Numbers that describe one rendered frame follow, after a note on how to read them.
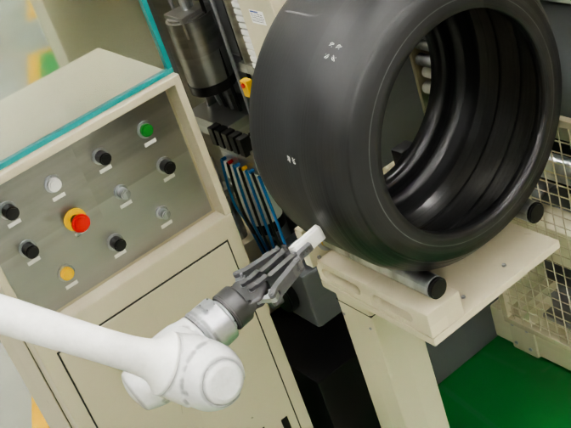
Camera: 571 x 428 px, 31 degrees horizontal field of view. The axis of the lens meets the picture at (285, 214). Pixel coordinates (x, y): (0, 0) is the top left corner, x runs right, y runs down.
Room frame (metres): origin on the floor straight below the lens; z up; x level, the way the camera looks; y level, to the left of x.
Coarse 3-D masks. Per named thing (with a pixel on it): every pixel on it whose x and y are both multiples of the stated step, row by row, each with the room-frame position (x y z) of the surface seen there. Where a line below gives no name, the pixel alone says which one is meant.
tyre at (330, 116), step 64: (320, 0) 1.71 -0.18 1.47; (384, 0) 1.61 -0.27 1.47; (448, 0) 1.62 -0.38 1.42; (512, 0) 1.69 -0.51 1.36; (256, 64) 1.75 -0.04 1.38; (320, 64) 1.59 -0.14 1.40; (384, 64) 1.55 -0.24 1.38; (448, 64) 1.97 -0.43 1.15; (512, 64) 1.87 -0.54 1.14; (256, 128) 1.69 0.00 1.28; (320, 128) 1.54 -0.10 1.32; (448, 128) 1.94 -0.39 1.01; (512, 128) 1.83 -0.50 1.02; (320, 192) 1.53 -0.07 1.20; (384, 192) 1.51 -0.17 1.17; (448, 192) 1.84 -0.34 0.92; (512, 192) 1.65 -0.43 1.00; (384, 256) 1.53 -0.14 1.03; (448, 256) 1.57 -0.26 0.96
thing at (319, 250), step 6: (384, 168) 1.98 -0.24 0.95; (390, 168) 1.98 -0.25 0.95; (294, 228) 1.87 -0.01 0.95; (300, 228) 1.86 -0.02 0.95; (300, 234) 1.85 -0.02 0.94; (318, 246) 1.86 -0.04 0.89; (324, 246) 1.86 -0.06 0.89; (312, 252) 1.85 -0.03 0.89; (318, 252) 1.86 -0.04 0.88; (324, 252) 1.86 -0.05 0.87; (306, 258) 1.86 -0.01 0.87; (312, 258) 1.85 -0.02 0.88; (318, 258) 1.85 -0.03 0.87; (312, 264) 1.85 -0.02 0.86
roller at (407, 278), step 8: (336, 248) 1.81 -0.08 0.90; (352, 256) 1.76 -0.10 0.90; (368, 264) 1.72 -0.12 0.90; (384, 272) 1.67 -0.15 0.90; (392, 272) 1.65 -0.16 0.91; (400, 272) 1.64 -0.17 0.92; (408, 272) 1.62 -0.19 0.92; (416, 272) 1.61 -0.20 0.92; (424, 272) 1.60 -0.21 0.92; (400, 280) 1.63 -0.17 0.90; (408, 280) 1.61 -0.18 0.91; (416, 280) 1.59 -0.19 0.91; (424, 280) 1.58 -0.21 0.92; (432, 280) 1.57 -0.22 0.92; (440, 280) 1.57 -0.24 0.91; (416, 288) 1.59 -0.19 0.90; (424, 288) 1.57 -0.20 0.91; (432, 288) 1.56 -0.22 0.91; (440, 288) 1.57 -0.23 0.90; (432, 296) 1.56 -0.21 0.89; (440, 296) 1.56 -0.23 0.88
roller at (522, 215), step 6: (528, 204) 1.70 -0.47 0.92; (534, 204) 1.70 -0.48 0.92; (540, 204) 1.70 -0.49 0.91; (522, 210) 1.70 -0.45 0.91; (528, 210) 1.69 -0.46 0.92; (534, 210) 1.69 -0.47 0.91; (540, 210) 1.70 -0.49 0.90; (516, 216) 1.72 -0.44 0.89; (522, 216) 1.70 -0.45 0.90; (528, 216) 1.69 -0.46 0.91; (534, 216) 1.69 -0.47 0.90; (540, 216) 1.70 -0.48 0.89; (534, 222) 1.69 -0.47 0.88
